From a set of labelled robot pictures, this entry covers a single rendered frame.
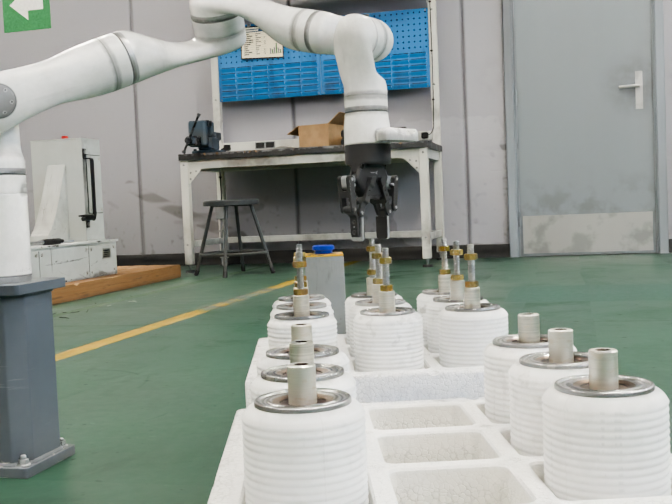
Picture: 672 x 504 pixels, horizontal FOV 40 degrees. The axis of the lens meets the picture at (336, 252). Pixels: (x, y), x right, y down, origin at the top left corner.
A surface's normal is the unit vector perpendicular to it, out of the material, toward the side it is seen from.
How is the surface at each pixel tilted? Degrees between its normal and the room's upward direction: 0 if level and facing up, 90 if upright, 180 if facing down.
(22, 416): 90
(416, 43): 90
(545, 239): 90
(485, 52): 90
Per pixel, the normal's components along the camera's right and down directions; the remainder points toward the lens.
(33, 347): 0.97, -0.03
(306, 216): -0.24, 0.06
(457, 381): 0.04, 0.05
